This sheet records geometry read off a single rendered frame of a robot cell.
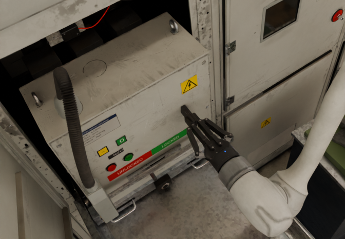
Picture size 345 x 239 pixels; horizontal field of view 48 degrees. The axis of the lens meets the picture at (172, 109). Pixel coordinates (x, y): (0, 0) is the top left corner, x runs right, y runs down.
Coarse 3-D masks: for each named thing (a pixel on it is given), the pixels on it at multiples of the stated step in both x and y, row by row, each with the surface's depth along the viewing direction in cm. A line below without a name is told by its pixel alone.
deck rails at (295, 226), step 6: (222, 138) 145; (78, 192) 140; (84, 204) 137; (90, 216) 133; (294, 222) 125; (96, 228) 130; (102, 228) 136; (108, 228) 136; (288, 228) 129; (294, 228) 128; (300, 228) 123; (102, 234) 135; (108, 234) 135; (288, 234) 128; (294, 234) 128; (300, 234) 126; (306, 234) 121
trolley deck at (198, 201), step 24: (192, 168) 147; (168, 192) 142; (192, 192) 141; (216, 192) 140; (120, 216) 139; (144, 216) 138; (168, 216) 137; (192, 216) 136; (216, 216) 135; (240, 216) 134
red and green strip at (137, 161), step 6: (180, 132) 127; (186, 132) 129; (174, 138) 127; (162, 144) 125; (168, 144) 127; (150, 150) 124; (156, 150) 126; (144, 156) 124; (132, 162) 122; (138, 162) 124; (126, 168) 123; (114, 174) 121; (120, 174) 123
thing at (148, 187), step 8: (184, 160) 140; (192, 160) 143; (168, 168) 139; (176, 168) 140; (184, 168) 143; (160, 176) 137; (144, 184) 136; (152, 184) 138; (136, 192) 135; (144, 192) 138; (120, 200) 134; (128, 200) 135; (136, 200) 139; (88, 208) 133; (120, 208) 136; (96, 216) 131
